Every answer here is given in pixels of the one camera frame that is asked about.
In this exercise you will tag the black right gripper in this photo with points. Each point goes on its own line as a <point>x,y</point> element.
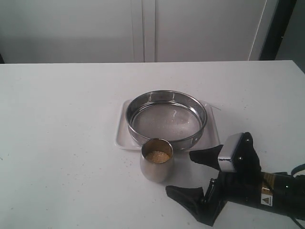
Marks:
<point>248,186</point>

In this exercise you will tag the stainless steel cup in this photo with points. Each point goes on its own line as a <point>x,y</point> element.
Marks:
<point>156,172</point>

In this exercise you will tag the pile of beige rice grains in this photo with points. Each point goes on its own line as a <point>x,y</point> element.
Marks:
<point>157,157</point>

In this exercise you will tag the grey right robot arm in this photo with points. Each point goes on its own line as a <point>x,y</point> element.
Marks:
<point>290,187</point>

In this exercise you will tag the round steel mesh sieve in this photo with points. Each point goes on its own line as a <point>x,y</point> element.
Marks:
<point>176,117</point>

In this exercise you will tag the white rectangular plastic tray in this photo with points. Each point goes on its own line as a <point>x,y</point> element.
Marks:
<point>209,139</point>

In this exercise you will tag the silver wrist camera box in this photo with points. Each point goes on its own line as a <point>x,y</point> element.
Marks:
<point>227,155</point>

